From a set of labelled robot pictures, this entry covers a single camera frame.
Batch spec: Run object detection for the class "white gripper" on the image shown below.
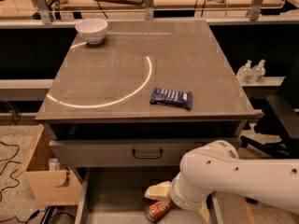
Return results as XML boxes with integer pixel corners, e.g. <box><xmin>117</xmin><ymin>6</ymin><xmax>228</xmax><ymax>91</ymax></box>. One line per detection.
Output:
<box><xmin>145</xmin><ymin>174</ymin><xmax>211</xmax><ymax>224</ymax></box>

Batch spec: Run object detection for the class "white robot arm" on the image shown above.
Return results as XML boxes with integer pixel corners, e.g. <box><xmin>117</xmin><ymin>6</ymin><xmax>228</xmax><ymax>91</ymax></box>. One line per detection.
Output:
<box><xmin>145</xmin><ymin>140</ymin><xmax>299</xmax><ymax>214</ymax></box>

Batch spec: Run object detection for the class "open grey middle drawer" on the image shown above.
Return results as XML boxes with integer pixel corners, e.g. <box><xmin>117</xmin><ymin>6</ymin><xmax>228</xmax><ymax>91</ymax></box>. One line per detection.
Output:
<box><xmin>75</xmin><ymin>167</ymin><xmax>224</xmax><ymax>224</ymax></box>

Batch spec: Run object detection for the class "grey drawer cabinet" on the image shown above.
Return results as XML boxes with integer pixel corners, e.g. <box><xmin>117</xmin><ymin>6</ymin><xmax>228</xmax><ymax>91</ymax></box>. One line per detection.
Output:
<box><xmin>35</xmin><ymin>20</ymin><xmax>256</xmax><ymax>224</ymax></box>

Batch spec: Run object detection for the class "small white can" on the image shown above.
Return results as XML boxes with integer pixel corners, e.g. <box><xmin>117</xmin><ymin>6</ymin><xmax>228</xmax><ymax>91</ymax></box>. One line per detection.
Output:
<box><xmin>49</xmin><ymin>158</ymin><xmax>61</xmax><ymax>171</ymax></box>

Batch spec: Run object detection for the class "blue snack bar packet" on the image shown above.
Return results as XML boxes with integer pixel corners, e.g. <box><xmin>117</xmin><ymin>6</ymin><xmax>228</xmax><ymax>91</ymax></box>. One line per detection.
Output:
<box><xmin>149</xmin><ymin>88</ymin><xmax>192</xmax><ymax>109</ymax></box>

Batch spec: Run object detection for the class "black office chair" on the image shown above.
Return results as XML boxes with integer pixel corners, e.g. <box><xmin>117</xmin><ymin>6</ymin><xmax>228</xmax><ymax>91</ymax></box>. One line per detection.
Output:
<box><xmin>239</xmin><ymin>56</ymin><xmax>299</xmax><ymax>204</ymax></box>

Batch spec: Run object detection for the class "cardboard box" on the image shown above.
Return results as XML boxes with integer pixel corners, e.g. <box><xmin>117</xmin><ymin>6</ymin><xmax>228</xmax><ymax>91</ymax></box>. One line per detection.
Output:
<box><xmin>17</xmin><ymin>125</ymin><xmax>82</xmax><ymax>206</ymax></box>

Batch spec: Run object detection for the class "clear sanitizer bottle left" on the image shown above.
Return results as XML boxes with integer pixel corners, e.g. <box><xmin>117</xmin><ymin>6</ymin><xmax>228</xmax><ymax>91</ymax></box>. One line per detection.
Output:
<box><xmin>236</xmin><ymin>60</ymin><xmax>251</xmax><ymax>84</ymax></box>

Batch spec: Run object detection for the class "white ceramic bowl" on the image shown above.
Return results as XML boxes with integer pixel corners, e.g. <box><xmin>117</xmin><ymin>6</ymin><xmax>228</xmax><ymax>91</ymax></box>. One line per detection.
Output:
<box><xmin>75</xmin><ymin>19</ymin><xmax>107</xmax><ymax>44</ymax></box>

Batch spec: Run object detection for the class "wooden desk behind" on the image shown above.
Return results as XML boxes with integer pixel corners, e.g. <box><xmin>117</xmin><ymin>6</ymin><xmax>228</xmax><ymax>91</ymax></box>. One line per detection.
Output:
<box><xmin>0</xmin><ymin>0</ymin><xmax>299</xmax><ymax>21</ymax></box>

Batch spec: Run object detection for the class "black floor cable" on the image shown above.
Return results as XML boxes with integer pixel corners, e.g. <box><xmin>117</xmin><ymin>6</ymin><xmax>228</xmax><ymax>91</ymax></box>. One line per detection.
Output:
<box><xmin>0</xmin><ymin>140</ymin><xmax>41</xmax><ymax>224</ymax></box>

